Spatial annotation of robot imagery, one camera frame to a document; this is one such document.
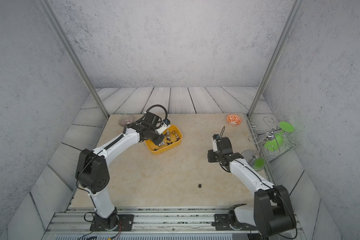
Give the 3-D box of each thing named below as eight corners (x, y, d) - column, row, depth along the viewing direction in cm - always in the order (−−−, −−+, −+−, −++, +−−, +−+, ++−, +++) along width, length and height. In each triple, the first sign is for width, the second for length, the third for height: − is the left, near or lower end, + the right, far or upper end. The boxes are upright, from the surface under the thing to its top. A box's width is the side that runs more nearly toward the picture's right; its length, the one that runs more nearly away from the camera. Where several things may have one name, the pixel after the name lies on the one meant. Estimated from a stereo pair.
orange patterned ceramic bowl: (227, 126, 114) (228, 123, 112) (225, 117, 120) (225, 114, 118) (241, 126, 114) (242, 123, 112) (238, 117, 120) (239, 114, 118)
